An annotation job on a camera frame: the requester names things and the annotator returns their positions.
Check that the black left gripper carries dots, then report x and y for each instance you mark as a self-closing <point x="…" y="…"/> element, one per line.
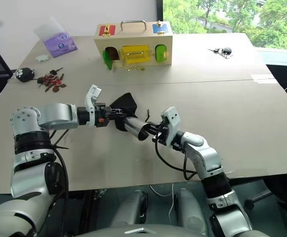
<point x="102" y="118"/>

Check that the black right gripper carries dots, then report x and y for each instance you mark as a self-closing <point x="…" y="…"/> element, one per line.
<point x="162" y="139"/>

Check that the metal cup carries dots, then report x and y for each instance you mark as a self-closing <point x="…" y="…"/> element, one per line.
<point x="132" y="127"/>

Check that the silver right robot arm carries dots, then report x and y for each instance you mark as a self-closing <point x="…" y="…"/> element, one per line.
<point x="207" y="158"/>

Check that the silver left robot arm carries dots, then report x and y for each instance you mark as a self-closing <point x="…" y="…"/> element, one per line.
<point x="52" y="116"/>

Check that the black paw print pouch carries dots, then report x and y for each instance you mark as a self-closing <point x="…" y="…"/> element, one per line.
<point x="25" y="74"/>

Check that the pile of red tagged keys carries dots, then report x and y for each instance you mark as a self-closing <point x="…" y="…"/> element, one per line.
<point x="52" y="81"/>

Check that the wooden lock box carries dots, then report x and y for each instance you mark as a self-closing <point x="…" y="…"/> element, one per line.
<point x="133" y="39"/>

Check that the grey robot left thigh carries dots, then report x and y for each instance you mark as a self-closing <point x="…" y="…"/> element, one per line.
<point x="131" y="207"/>

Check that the grey robot thigh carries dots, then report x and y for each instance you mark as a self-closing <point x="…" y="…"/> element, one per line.
<point x="131" y="207"/>
<point x="190" y="209"/>

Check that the grey robot right thigh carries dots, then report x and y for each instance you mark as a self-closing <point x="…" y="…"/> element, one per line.
<point x="190" y="209"/>

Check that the purple packet in plastic bag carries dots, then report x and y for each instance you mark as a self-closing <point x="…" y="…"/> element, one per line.
<point x="59" y="42"/>

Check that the small pale green scrap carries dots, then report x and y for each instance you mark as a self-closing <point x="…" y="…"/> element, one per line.
<point x="43" y="58"/>

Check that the grey robot torso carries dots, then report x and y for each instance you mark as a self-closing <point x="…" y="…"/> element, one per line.
<point x="146" y="230"/>

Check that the black car key bunch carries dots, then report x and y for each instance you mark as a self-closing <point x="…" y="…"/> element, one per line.
<point x="223" y="51"/>

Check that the clear tape strip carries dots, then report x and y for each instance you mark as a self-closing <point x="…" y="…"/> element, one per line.
<point x="263" y="79"/>

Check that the black chair base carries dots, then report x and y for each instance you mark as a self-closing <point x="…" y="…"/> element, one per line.
<point x="259" y="197"/>

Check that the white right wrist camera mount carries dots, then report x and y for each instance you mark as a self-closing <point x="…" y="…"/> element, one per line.
<point x="173" y="121"/>

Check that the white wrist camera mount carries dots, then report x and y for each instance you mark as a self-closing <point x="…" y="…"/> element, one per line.
<point x="173" y="121"/>
<point x="92" y="97"/>

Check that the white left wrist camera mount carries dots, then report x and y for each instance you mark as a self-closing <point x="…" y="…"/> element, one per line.
<point x="92" y="97"/>

